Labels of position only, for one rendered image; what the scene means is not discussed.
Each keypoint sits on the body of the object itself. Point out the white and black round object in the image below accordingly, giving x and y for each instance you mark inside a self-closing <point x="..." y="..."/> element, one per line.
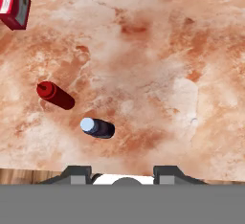
<point x="105" y="180"/>

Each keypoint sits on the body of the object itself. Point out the dark condiment bottle white cap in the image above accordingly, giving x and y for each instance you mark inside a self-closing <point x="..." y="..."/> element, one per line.
<point x="99" y="128"/>

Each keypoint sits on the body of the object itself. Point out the red and white box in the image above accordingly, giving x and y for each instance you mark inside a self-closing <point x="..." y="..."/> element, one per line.
<point x="12" y="6"/>

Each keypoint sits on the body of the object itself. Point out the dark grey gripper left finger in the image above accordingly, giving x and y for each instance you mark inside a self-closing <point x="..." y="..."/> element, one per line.
<point x="76" y="172"/>

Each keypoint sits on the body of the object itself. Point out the red ketchup bottle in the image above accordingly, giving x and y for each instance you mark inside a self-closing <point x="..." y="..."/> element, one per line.
<point x="55" y="94"/>

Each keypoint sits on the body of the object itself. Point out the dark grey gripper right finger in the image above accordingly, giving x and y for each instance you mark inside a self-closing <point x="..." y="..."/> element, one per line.
<point x="167" y="172"/>

